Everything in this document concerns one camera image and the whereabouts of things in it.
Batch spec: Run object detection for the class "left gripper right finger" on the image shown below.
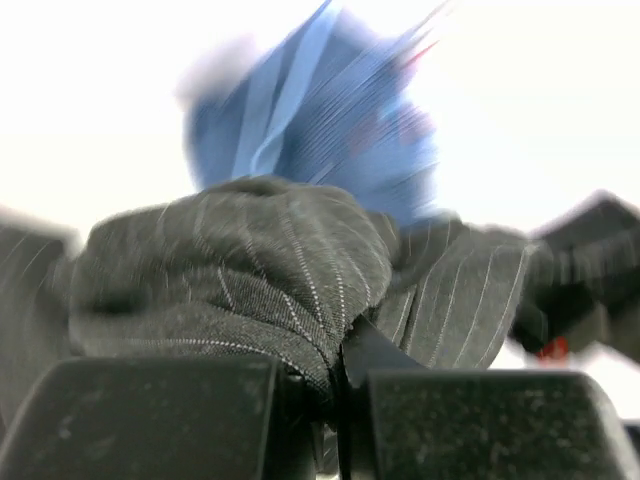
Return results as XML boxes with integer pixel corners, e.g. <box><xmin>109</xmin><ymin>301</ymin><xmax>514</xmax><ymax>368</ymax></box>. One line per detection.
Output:
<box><xmin>344</xmin><ymin>319</ymin><xmax>639</xmax><ymax>480</ymax></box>

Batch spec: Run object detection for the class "black pinstripe shirt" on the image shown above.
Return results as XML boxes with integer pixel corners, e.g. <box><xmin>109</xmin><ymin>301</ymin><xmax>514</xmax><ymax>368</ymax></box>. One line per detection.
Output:
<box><xmin>1</xmin><ymin>178</ymin><xmax>534</xmax><ymax>422</ymax></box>

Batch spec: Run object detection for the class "blue checked shirt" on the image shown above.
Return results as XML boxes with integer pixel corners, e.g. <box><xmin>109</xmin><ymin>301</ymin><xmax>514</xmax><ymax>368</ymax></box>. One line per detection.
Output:
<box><xmin>185</xmin><ymin>1</ymin><xmax>437</xmax><ymax>226</ymax></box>

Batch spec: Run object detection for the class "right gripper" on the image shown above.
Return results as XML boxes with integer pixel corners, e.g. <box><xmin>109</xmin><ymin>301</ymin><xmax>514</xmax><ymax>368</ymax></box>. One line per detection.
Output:
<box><xmin>510</xmin><ymin>191</ymin><xmax>639</xmax><ymax>360</ymax></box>

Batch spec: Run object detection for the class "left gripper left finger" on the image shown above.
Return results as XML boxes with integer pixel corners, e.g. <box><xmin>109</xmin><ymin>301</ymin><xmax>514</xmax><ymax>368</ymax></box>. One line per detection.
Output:
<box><xmin>1</xmin><ymin>356</ymin><xmax>305</xmax><ymax>480</ymax></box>

